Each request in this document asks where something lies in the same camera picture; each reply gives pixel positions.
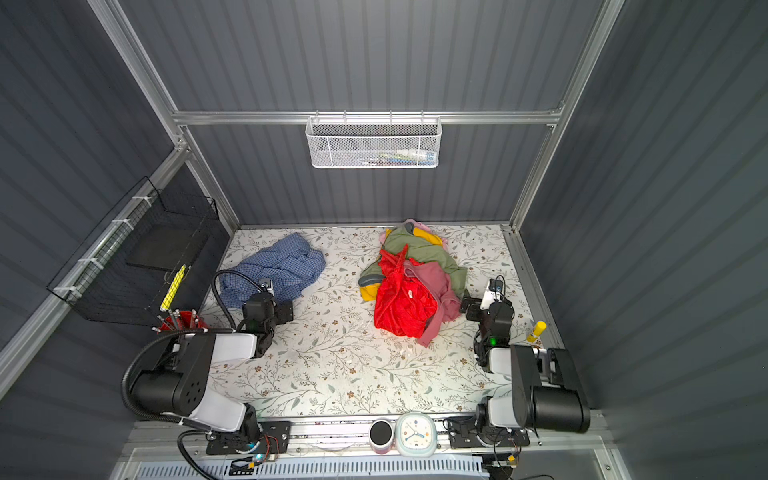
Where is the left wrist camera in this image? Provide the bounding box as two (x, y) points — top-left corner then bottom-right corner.
(258, 278), (275, 295)

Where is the red cloth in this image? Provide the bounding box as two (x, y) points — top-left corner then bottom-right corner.
(374, 248), (437, 338)

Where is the yellow marker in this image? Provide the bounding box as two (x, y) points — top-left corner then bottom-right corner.
(526, 321), (548, 344)

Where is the white mint alarm clock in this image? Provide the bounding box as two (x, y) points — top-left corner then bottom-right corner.
(394, 412), (438, 458)

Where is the red pen cup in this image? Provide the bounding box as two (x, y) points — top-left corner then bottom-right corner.
(152, 309), (208, 333)

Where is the black round speaker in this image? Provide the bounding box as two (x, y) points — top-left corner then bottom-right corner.
(368, 419), (395, 454)

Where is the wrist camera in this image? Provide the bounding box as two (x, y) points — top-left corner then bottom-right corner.
(480, 275), (506, 310)
(258, 278), (275, 295)

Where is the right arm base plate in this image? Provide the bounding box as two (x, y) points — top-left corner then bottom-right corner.
(442, 416), (530, 450)

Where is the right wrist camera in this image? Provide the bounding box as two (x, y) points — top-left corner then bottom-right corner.
(480, 275), (506, 310)

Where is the black wire basket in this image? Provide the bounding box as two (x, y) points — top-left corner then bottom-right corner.
(47, 178), (227, 328)

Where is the white vented cable tray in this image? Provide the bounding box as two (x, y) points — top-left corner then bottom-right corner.
(134, 454), (490, 480)

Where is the olive green cloth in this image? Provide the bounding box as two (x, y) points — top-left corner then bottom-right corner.
(358, 224), (468, 298)

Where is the yellow cloth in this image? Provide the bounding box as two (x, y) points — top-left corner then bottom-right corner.
(358, 235), (444, 301)

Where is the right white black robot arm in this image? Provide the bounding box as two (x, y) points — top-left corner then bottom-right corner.
(460, 292), (591, 446)

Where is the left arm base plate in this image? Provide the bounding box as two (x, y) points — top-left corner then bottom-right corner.
(206, 421), (293, 455)

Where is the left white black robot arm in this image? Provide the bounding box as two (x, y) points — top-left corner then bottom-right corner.
(121, 291), (293, 450)

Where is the blue checkered cloth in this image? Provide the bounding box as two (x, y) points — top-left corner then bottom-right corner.
(217, 233), (326, 309)

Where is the dusty pink cloth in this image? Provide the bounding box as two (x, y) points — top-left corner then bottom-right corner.
(404, 259), (460, 347)

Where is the floral table mat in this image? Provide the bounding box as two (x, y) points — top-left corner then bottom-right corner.
(209, 224), (539, 417)

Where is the white wire mesh basket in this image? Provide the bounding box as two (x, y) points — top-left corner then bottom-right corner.
(305, 114), (443, 169)

